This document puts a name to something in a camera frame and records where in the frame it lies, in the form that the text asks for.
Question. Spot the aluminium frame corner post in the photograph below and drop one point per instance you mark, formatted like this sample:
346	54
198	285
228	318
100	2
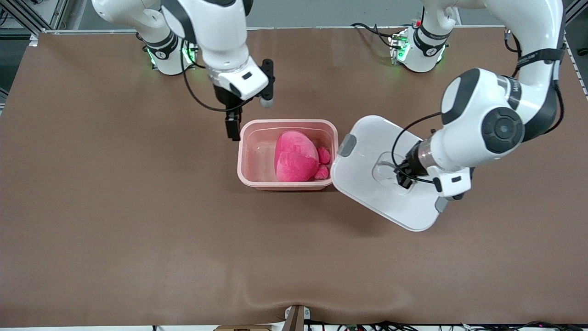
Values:
576	9

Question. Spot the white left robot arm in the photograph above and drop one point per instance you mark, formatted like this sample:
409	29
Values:
500	128

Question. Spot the small black round object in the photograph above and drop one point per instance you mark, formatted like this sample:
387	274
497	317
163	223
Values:
583	51

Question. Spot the pink plush toy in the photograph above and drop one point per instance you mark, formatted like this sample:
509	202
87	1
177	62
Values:
294	156

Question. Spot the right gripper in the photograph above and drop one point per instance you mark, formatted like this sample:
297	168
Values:
224	98

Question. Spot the perforated metal edge rail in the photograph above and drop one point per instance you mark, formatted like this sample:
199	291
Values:
579	73

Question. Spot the white box lid grey clips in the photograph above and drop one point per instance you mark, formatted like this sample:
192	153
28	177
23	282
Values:
363	184

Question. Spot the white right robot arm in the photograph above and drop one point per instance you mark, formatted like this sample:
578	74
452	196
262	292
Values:
216	32

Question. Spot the pink plastic storage box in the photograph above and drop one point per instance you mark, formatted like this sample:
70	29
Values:
257	156

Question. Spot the brown camera mount post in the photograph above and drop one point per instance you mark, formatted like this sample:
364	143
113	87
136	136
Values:
296	319

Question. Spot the aluminium frame with dark struts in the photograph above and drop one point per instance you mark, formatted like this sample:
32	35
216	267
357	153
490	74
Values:
33	39

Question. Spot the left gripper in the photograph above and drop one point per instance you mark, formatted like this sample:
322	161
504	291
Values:
414	164

